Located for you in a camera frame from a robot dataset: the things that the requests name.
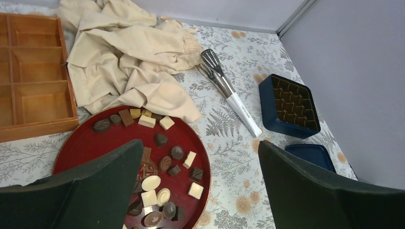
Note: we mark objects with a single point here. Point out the white square chocolate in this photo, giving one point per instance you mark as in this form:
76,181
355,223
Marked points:
166,122

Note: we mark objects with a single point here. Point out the beige crumpled cloth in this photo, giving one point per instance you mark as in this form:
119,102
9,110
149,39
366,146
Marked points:
124,55

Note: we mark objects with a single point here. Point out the white oval chocolate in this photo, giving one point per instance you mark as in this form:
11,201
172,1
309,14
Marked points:
150,183

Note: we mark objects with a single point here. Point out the brown bar chocolate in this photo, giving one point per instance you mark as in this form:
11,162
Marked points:
126,117

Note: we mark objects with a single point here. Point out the dark oval leaf chocolate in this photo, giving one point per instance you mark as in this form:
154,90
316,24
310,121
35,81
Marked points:
101,126

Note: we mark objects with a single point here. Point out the navy box lid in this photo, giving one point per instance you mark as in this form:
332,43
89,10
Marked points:
315,154

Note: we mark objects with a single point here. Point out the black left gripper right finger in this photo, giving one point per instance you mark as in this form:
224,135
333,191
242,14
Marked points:
305,196

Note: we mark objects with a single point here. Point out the dark heart chocolate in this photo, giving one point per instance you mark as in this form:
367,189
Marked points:
160,139

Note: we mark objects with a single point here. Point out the wooden compartment tray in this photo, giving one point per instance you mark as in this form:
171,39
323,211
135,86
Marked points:
36,94

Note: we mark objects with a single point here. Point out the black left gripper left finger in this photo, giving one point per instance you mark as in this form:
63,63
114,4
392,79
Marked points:
94,195

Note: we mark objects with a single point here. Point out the red round tray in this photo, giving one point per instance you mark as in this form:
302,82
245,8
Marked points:
182,161

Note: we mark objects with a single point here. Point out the navy chocolate box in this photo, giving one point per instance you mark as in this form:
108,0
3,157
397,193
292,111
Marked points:
288,108

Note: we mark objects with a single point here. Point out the white block chocolate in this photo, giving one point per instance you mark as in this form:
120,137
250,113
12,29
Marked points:
195,190

